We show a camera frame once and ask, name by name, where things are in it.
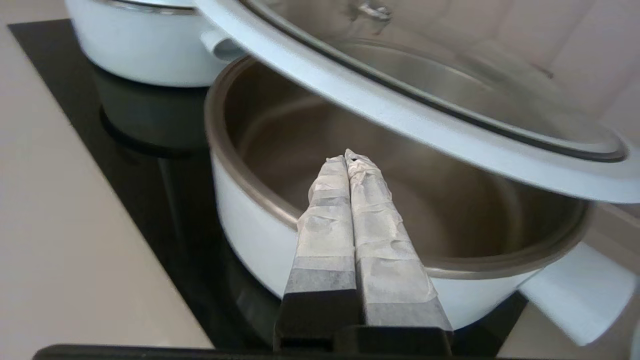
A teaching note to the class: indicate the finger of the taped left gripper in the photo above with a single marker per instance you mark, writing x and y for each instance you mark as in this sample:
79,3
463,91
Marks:
390,250
325,240

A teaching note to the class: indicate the glass lid with white rim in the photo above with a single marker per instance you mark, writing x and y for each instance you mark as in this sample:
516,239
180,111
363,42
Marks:
150,5
350,95

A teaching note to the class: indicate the white round pot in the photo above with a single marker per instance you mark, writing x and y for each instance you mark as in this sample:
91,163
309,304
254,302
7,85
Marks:
250,235
145,50

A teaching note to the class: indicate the black glass induction cooktop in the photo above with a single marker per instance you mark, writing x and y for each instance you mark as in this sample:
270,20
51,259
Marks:
150,175

